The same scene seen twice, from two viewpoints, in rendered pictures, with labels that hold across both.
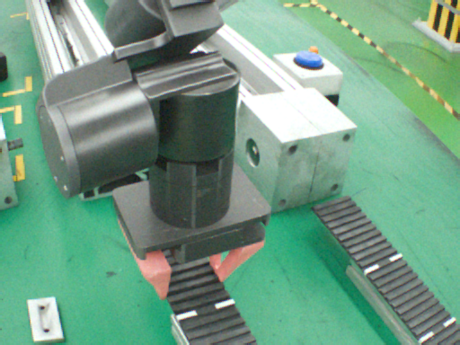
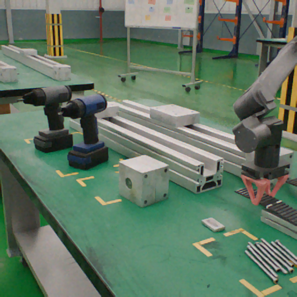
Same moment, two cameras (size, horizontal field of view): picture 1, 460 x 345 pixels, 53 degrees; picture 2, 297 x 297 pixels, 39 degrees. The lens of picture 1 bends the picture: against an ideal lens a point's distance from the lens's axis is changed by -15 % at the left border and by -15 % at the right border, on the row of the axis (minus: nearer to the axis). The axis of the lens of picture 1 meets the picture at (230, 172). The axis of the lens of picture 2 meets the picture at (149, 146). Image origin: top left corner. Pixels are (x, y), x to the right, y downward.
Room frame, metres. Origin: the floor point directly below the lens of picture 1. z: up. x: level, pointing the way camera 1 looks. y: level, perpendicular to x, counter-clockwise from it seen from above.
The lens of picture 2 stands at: (-0.60, 0.39, 1.26)
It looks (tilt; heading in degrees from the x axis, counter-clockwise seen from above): 18 degrees down; 354
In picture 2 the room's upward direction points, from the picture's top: 1 degrees clockwise
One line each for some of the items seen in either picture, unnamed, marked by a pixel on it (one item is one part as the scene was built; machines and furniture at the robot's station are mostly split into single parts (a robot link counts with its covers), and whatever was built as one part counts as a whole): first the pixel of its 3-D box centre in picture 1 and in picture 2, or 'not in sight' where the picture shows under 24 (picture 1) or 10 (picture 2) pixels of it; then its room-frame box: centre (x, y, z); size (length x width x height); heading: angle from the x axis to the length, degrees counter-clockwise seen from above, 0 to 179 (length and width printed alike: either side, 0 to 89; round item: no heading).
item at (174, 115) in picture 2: not in sight; (173, 118); (0.88, 0.15, 0.87); 0.16 x 0.11 x 0.07; 30
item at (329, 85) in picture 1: (301, 80); not in sight; (0.70, -0.09, 0.81); 0.10 x 0.08 x 0.06; 120
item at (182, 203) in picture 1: (190, 181); (266, 156); (0.29, 0.03, 0.93); 0.10 x 0.07 x 0.07; 120
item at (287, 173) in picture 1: (302, 145); (271, 165); (0.50, -0.08, 0.83); 0.12 x 0.09 x 0.10; 120
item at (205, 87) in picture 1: (184, 107); (267, 131); (0.28, 0.03, 0.99); 0.07 x 0.06 x 0.07; 130
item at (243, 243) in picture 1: (203, 246); (267, 183); (0.30, 0.01, 0.86); 0.07 x 0.07 x 0.09; 30
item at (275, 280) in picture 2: not in sight; (260, 265); (0.08, 0.10, 0.78); 0.11 x 0.01 x 0.01; 13
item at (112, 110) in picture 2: not in sight; (96, 111); (1.01, 0.44, 0.87); 0.16 x 0.11 x 0.07; 30
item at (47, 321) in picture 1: (45, 321); (213, 224); (0.24, 0.16, 0.78); 0.05 x 0.03 x 0.01; 24
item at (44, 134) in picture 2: not in sight; (45, 119); (0.82, 0.61, 0.89); 0.20 x 0.08 x 0.22; 130
